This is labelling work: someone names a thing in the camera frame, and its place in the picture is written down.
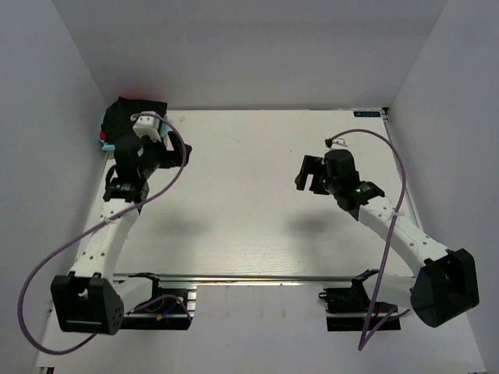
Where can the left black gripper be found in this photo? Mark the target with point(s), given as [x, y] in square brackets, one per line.
[171, 158]

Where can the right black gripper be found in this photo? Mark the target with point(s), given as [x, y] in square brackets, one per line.
[311, 165]

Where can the black t-shirt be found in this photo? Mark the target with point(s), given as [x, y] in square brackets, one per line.
[116, 121]

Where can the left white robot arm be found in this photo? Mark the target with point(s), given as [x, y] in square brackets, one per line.
[86, 299]

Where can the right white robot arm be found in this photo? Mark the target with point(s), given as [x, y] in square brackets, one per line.
[443, 284]

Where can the teal folded t-shirt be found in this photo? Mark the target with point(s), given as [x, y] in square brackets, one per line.
[107, 146]

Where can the blue table label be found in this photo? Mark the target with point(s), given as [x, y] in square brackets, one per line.
[367, 114]

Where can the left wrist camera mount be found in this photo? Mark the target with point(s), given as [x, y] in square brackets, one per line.
[148, 124]

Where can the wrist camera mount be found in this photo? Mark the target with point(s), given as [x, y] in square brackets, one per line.
[336, 143]
[148, 124]

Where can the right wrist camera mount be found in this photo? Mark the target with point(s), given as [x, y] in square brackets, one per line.
[336, 143]

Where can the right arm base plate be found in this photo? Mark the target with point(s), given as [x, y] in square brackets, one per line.
[346, 307]

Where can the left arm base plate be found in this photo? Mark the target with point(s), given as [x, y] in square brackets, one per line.
[163, 308]

